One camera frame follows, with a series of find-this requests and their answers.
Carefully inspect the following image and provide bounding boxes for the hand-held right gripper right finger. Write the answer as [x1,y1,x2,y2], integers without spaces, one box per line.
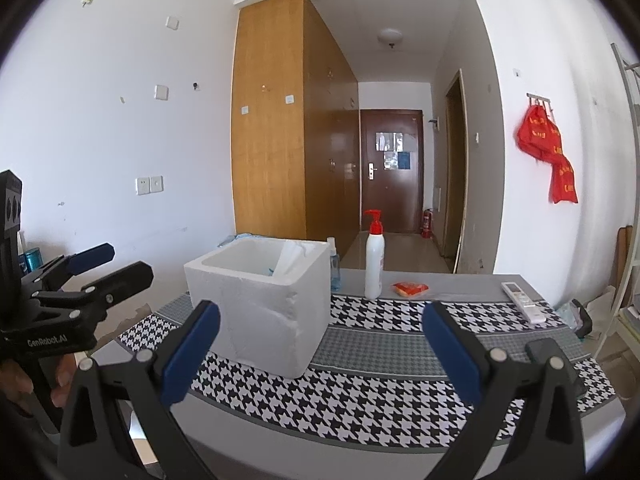
[421,301,586,480]

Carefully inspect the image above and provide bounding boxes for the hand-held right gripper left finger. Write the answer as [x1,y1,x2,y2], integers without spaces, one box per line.
[57,300,222,480]

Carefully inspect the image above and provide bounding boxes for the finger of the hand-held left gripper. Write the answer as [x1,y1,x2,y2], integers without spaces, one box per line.
[30,261,155,321]
[22,242,116,281]

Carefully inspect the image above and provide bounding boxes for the white foam box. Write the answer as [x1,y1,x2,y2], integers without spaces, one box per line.
[184,237,332,380]

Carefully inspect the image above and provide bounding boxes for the person's left forearm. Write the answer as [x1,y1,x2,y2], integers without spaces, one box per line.
[0,390,61,461]

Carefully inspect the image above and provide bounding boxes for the person's left hand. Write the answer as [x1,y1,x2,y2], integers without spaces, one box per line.
[0,355,81,411]

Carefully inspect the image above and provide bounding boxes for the houndstooth tablecloth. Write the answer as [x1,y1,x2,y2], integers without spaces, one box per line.
[90,269,628,480]

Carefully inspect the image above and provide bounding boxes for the red snack packet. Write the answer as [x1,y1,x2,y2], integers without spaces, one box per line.
[391,281,430,298]

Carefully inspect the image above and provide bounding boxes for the white remote control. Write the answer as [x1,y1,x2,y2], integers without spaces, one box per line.
[501,281,548,323]

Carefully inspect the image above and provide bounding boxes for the black smartphone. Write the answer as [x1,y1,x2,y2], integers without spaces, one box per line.
[525,338,586,398]

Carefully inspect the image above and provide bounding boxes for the white red pump bottle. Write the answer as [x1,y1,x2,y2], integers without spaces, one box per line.
[363,209,387,300]

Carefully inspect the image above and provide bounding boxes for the light blue cloth pile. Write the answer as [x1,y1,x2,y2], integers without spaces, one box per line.
[220,232,261,248]

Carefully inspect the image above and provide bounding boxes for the small clear bottle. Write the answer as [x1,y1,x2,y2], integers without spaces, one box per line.
[326,236,342,292]

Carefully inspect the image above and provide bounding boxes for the brown entry door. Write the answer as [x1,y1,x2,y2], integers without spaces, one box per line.
[359,108,425,234]

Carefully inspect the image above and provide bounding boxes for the brown wooden boards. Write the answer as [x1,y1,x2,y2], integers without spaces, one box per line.
[614,225,640,281]

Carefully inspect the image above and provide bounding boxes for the wooden wardrobe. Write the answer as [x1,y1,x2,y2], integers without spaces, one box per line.
[231,0,361,246]

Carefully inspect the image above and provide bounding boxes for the red plastic bag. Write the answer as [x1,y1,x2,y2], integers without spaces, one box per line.
[516,105,563,161]
[549,152,579,205]

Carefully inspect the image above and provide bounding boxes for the white paper notice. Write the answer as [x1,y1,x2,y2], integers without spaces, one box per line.
[375,131,405,152]

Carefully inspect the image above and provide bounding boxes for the grey metal bunk bed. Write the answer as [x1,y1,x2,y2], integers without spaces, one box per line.
[611,42,640,361]

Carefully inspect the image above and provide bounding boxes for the wooden door frame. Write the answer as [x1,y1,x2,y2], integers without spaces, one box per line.
[442,69,468,273]

